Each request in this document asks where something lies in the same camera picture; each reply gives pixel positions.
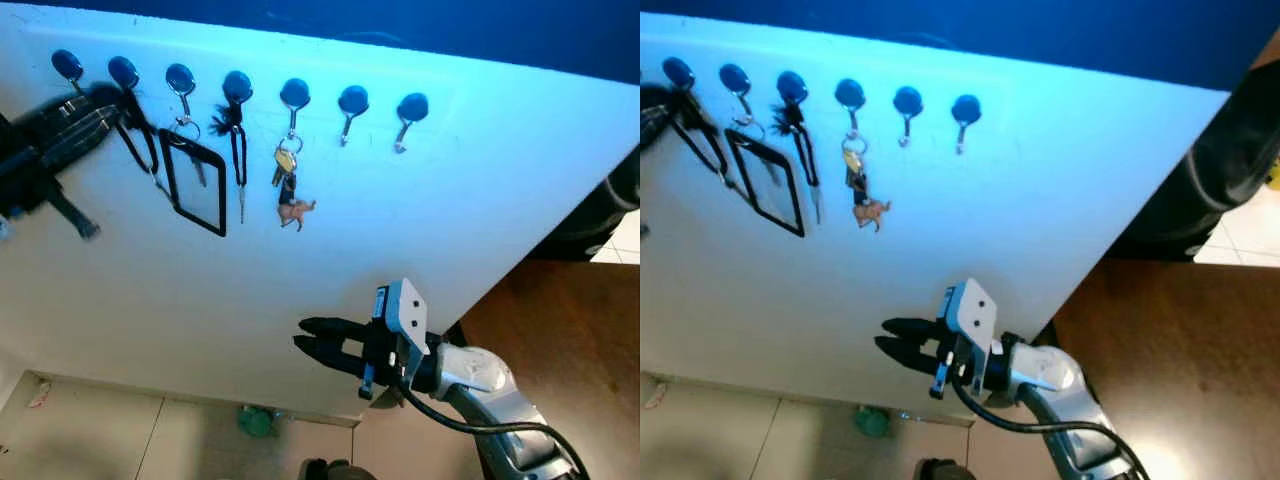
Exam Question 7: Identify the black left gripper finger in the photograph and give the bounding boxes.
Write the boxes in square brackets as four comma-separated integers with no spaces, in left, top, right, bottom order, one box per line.
[59,87,127,132]
[640,117,677,154]
[640,87,684,124]
[54,117,120,157]

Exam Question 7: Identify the small green floor object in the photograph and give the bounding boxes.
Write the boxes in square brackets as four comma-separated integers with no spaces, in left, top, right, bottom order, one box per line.
[853,405,892,439]
[237,405,277,439]

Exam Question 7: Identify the robot right leg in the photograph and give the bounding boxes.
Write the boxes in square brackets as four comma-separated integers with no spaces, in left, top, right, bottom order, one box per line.
[915,457,987,480]
[300,457,377,480]

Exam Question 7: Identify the black badge holder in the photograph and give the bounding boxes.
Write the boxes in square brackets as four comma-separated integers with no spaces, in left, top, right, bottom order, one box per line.
[157,118,230,240]
[726,126,807,239]

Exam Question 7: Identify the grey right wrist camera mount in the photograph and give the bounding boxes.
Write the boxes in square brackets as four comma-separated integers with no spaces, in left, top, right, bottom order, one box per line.
[370,278,433,399]
[938,278,1001,399]

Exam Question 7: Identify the dark brown wooden table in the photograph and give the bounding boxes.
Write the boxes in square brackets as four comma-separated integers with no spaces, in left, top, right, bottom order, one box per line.
[1040,255,1280,480]
[455,260,641,480]

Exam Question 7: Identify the metal hook with blue base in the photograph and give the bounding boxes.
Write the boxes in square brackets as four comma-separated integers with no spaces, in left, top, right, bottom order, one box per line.
[50,48,89,99]
[891,86,925,149]
[393,92,431,155]
[949,94,983,157]
[106,55,142,101]
[279,77,312,141]
[717,63,753,126]
[221,70,255,126]
[660,56,697,101]
[164,62,199,126]
[336,85,371,149]
[833,78,868,137]
[774,70,810,126]

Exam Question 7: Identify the keys with brown animal charm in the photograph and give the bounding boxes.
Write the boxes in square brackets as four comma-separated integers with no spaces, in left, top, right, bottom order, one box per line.
[270,135,319,233]
[840,133,893,234]

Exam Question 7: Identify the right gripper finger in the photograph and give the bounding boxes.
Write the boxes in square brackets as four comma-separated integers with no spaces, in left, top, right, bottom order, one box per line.
[292,335,367,380]
[874,336,944,380]
[881,316,947,344]
[297,316,370,344]

